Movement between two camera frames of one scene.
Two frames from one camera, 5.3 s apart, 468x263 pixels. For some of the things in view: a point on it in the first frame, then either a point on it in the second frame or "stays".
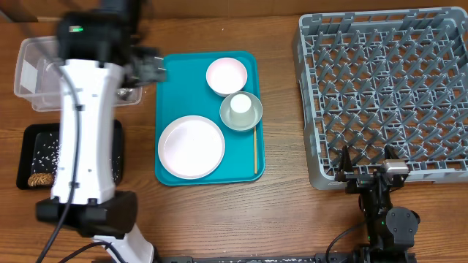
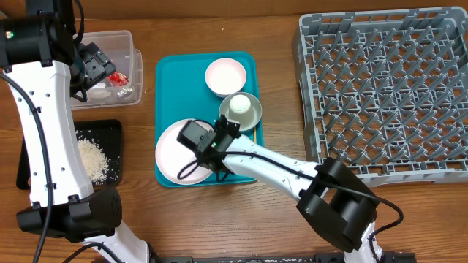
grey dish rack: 376,79 stays
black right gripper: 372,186 -> 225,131
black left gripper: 151,69 -> 99,66
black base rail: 323,258 stays
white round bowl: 226,75 stays
